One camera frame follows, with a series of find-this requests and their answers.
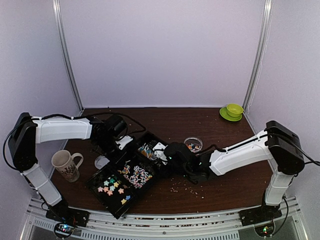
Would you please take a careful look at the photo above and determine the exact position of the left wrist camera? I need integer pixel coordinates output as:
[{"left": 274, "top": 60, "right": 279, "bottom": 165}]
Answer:
[{"left": 115, "top": 135, "right": 134, "bottom": 151}]

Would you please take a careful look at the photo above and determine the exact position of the clear plastic lid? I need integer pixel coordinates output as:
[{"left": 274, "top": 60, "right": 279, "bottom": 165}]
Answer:
[{"left": 94, "top": 155, "right": 110, "bottom": 170}]

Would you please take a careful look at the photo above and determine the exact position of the clear plastic cup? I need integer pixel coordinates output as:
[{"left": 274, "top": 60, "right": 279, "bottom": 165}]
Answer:
[{"left": 183, "top": 136, "right": 203, "bottom": 153}]

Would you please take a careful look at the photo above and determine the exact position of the green bowl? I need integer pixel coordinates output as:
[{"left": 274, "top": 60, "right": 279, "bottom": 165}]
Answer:
[{"left": 226, "top": 103, "right": 244, "bottom": 118}]

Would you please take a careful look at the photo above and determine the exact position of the green saucer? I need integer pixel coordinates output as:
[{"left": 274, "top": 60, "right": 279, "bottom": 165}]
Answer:
[{"left": 219, "top": 107, "right": 243, "bottom": 122}]

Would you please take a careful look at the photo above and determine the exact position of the front aluminium rail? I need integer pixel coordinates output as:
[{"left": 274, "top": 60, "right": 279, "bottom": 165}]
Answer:
[{"left": 18, "top": 199, "right": 309, "bottom": 240}]

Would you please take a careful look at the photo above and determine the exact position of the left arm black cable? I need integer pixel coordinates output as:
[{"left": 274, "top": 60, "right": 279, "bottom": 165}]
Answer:
[{"left": 2, "top": 112, "right": 147, "bottom": 171}]

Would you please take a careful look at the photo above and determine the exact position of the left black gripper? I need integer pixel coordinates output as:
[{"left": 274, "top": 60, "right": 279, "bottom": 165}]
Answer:
[{"left": 95, "top": 135, "right": 129, "bottom": 166}]

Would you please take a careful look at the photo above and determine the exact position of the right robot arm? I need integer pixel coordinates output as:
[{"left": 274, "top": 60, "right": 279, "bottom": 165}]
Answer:
[{"left": 152, "top": 120, "right": 305, "bottom": 221}]

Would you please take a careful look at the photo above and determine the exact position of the left aluminium frame post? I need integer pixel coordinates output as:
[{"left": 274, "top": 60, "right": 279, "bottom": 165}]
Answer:
[{"left": 52, "top": 0, "right": 84, "bottom": 112}]

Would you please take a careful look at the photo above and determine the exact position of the right aluminium frame post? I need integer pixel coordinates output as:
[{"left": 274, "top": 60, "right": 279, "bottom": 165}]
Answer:
[{"left": 242, "top": 0, "right": 274, "bottom": 115}]

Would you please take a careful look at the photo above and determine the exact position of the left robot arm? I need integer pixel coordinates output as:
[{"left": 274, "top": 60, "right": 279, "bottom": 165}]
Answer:
[{"left": 3, "top": 112, "right": 133, "bottom": 222}]

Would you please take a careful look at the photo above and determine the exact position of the cream floral mug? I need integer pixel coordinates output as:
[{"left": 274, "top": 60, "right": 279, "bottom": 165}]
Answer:
[{"left": 51, "top": 150, "right": 84, "bottom": 183}]

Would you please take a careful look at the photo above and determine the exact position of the aluminium frame post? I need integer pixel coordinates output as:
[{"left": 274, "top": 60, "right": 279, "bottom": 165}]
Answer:
[
  {"left": 52, "top": 0, "right": 84, "bottom": 112},
  {"left": 242, "top": 0, "right": 274, "bottom": 115}
]

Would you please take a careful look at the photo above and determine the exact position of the black three-compartment candy tray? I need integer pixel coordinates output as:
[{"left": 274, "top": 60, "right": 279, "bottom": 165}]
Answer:
[{"left": 86, "top": 131, "right": 168, "bottom": 219}]

